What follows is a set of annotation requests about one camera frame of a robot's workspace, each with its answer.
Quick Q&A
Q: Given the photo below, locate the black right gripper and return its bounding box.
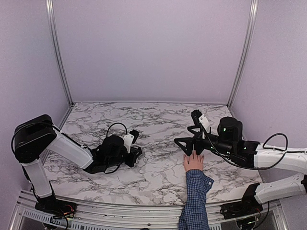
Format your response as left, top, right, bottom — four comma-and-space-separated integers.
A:
175, 125, 234, 157

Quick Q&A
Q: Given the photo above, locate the right aluminium corner post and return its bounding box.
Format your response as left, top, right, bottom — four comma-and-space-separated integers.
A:
227, 0, 259, 110

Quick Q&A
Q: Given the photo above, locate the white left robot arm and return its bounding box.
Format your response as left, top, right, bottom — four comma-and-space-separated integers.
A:
11, 115, 142, 213

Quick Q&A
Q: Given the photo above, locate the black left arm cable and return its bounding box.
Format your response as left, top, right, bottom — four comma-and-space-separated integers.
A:
11, 122, 129, 174

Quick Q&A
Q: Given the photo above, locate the left aluminium corner post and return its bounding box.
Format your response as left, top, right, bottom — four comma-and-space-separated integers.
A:
46, 0, 74, 107

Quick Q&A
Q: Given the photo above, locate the aluminium corner post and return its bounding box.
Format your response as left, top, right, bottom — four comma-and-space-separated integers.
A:
227, 0, 259, 110
46, 0, 74, 107

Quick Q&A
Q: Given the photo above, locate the blue checkered sleeve forearm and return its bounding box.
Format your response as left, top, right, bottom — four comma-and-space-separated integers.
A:
178, 169, 214, 230

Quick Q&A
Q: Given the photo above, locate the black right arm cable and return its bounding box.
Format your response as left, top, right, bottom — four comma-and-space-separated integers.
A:
199, 124, 307, 171

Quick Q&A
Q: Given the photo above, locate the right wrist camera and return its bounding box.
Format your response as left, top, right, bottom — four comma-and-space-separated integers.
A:
191, 110, 210, 131

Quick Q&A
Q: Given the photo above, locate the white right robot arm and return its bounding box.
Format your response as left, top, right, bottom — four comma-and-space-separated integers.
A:
174, 115, 307, 215

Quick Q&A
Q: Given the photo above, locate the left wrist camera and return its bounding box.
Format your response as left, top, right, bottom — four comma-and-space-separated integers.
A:
123, 130, 139, 153

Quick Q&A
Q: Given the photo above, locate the person's hand with long nails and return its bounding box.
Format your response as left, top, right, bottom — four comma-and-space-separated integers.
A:
184, 150, 204, 172

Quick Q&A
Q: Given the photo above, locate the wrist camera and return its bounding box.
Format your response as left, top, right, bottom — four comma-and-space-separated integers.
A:
191, 110, 210, 131
123, 130, 139, 153

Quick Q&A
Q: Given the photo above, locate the aluminium front rail frame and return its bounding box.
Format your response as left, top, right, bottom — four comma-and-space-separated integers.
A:
7, 190, 289, 230

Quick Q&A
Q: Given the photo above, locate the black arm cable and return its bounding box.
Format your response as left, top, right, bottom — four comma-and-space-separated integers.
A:
199, 124, 307, 171
11, 122, 129, 174

